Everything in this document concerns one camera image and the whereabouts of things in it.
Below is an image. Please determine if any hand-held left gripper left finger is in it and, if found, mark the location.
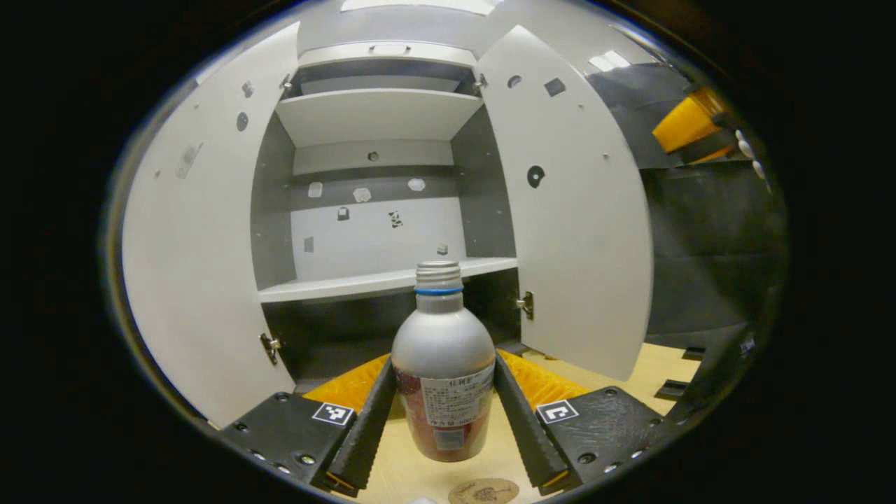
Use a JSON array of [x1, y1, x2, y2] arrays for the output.
[[218, 353, 398, 499]]

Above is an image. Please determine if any white cabinet door camera sticker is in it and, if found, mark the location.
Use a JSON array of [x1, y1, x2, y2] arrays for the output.
[[120, 21, 302, 429]]

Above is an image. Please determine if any white and grey cabinet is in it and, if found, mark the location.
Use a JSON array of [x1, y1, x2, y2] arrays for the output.
[[250, 41, 522, 393]]

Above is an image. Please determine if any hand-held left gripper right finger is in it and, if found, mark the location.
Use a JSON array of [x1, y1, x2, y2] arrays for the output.
[[493, 349, 683, 496]]

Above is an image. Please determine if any silver bottle with red label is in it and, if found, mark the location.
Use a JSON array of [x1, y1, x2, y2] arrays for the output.
[[391, 261, 498, 463]]

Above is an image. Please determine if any white cabinet door cat sticker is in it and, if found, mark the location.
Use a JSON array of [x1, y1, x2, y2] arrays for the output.
[[476, 24, 655, 382]]

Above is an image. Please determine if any black backdrop cloth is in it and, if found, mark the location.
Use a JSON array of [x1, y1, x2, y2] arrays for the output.
[[588, 63, 788, 351]]

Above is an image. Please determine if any round brown coaster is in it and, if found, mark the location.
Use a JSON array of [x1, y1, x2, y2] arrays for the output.
[[448, 477, 520, 504]]

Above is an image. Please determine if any ceiling light panel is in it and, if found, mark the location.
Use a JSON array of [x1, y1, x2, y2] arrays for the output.
[[341, 0, 498, 16], [588, 49, 631, 73]]

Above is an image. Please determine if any white cabinet shelf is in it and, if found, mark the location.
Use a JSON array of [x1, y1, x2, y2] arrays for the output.
[[258, 257, 519, 304], [275, 89, 485, 148], [300, 75, 463, 95]]

